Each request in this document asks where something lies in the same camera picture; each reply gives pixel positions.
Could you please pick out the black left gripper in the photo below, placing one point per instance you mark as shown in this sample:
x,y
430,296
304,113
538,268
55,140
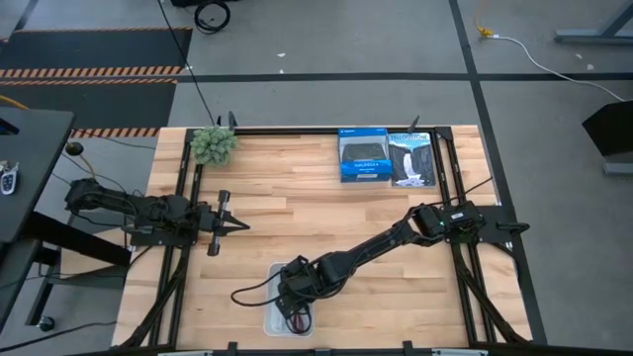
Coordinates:
x,y
219,222

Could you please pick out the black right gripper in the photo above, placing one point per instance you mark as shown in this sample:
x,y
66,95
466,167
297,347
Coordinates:
x,y
299,282

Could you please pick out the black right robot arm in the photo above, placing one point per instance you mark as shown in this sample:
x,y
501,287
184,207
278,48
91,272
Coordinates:
x,y
386,242

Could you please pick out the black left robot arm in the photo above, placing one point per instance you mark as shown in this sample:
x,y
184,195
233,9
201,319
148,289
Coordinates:
x,y
148,210

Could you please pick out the white plastic tray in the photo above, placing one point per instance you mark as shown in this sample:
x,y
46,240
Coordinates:
x,y
269,321

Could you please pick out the green artificial plant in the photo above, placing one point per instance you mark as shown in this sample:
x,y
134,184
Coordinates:
x,y
213,146

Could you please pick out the blue DualShock controller box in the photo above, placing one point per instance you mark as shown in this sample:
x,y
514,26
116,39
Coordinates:
x,y
365,155

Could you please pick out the black hazard-striped floor mat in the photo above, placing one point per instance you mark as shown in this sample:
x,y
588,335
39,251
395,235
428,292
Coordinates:
x,y
94,47
89,106

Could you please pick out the Yellowstone waterfall book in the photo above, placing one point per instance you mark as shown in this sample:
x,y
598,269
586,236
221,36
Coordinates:
x,y
413,160

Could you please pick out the black caster wheel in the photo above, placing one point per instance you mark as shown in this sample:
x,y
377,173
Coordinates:
x,y
46,324

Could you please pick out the black desk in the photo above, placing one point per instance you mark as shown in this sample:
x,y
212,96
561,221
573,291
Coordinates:
x,y
29,163

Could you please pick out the white key fob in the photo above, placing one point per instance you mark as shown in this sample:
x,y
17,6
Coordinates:
x,y
9,179

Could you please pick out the grey metal foot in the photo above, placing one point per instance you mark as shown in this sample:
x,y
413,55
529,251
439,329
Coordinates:
x,y
618,168

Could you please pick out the black angular stand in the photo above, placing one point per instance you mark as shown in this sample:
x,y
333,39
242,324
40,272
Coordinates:
x,y
610,128

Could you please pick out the grey metal table leg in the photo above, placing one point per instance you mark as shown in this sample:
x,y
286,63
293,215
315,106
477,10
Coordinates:
x,y
593,34

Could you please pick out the black aluminium table frame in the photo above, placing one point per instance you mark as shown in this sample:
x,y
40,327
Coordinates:
x,y
193,178

